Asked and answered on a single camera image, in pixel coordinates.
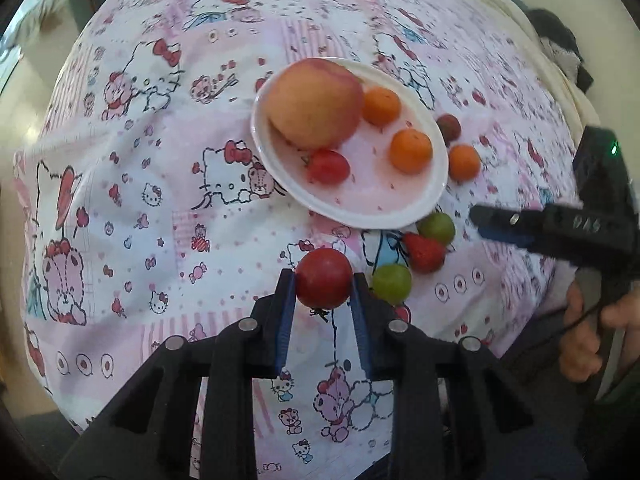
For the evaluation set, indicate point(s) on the green plum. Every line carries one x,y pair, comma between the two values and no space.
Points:
437,226
392,283

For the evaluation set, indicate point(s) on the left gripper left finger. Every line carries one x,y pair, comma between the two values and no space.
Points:
146,431

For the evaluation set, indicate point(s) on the pink strawberry pattern plate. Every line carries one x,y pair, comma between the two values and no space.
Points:
376,196

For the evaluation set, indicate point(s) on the black striped clothes pile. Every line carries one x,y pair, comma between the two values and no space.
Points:
560,45

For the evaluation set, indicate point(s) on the red cherry tomato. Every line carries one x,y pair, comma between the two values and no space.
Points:
327,167
323,279

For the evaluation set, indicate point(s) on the person's right hand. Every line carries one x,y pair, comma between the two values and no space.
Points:
579,359

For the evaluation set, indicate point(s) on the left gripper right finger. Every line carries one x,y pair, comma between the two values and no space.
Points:
458,414

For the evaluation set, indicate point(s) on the pink Hello Kitty bedsheet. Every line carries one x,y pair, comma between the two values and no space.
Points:
150,214

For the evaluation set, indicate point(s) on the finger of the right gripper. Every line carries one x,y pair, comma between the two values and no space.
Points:
527,239
495,223

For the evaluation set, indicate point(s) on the large red apple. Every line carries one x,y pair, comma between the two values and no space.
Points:
315,103

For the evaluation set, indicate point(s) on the dark red strawberry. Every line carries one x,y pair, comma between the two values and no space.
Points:
449,127

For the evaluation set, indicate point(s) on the orange mandarin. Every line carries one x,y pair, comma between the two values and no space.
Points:
464,163
410,151
381,106

